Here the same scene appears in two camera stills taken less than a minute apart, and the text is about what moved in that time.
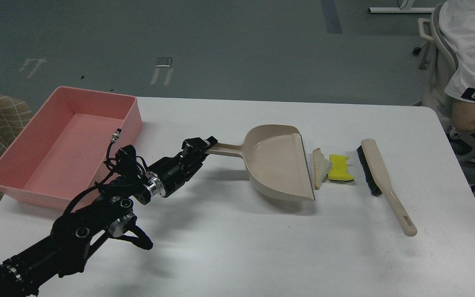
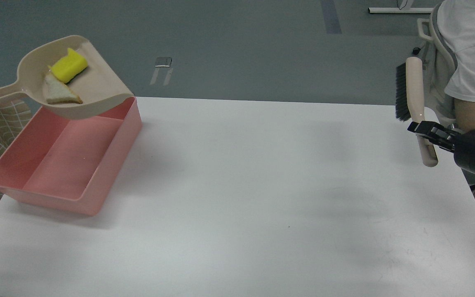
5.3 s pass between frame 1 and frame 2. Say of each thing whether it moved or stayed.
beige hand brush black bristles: moved
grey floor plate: stayed
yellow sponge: moved
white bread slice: moved
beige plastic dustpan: moved
